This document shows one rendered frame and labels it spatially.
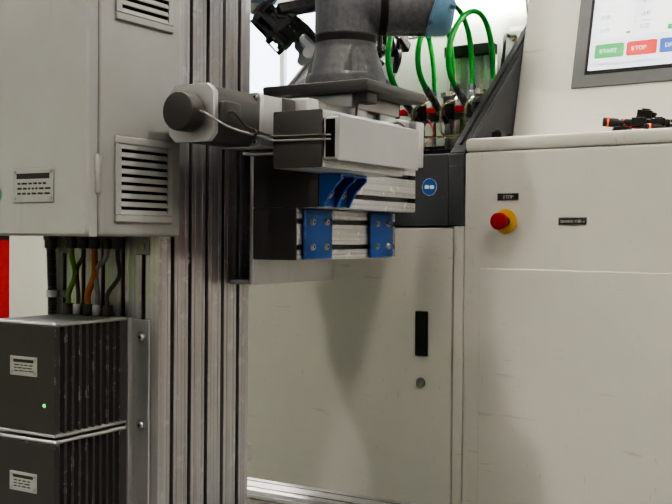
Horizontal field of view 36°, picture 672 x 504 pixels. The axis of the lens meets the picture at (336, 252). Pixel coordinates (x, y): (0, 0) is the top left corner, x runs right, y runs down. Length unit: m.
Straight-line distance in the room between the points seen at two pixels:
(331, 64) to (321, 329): 0.80
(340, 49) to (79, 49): 0.55
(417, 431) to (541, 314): 0.41
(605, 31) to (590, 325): 0.71
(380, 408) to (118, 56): 1.15
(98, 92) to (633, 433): 1.22
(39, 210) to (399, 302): 1.02
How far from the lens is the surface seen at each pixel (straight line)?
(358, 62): 1.89
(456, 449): 2.30
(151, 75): 1.62
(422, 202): 2.30
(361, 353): 2.40
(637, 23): 2.43
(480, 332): 2.23
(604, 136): 2.12
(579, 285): 2.13
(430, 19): 1.93
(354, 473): 2.46
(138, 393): 1.73
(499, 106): 2.41
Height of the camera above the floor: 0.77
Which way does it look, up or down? 1 degrees down
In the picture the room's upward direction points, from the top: straight up
